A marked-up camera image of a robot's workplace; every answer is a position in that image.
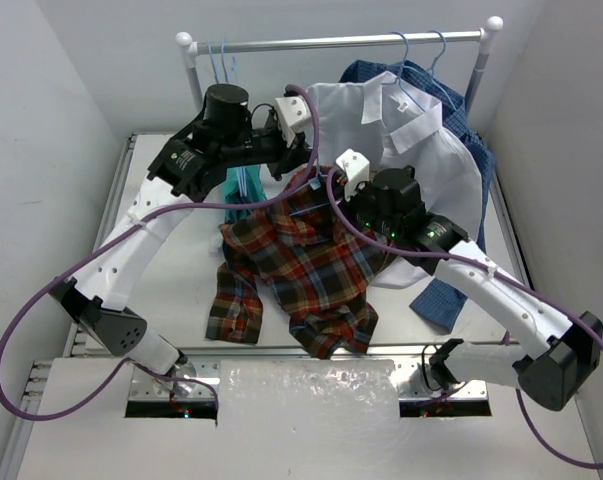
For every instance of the red plaid shirt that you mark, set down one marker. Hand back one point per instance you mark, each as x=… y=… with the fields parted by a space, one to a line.
x=317 y=271

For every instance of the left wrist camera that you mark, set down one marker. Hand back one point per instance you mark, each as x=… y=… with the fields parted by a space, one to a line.
x=294 y=116

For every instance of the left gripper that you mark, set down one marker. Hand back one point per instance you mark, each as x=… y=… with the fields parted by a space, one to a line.
x=285 y=156

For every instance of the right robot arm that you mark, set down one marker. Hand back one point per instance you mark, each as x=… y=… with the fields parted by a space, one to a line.
x=554 y=352

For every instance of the blue checked shirt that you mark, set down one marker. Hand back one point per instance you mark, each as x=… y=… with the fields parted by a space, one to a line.
x=438 y=304

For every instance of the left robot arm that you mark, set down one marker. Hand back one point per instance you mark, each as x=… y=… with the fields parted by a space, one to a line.
x=189 y=166

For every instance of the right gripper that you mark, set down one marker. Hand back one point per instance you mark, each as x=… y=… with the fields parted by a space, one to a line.
x=347 y=207

